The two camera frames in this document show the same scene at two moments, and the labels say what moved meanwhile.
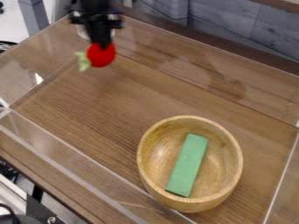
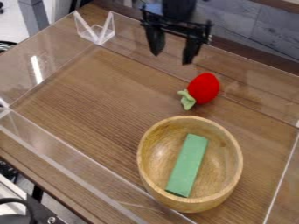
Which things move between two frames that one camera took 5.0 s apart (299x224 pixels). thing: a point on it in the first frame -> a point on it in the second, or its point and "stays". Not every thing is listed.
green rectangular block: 187,165 stays
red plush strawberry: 98,56 -> 202,89
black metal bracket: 40,212 stays
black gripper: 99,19 -> 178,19
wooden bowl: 219,169 stays
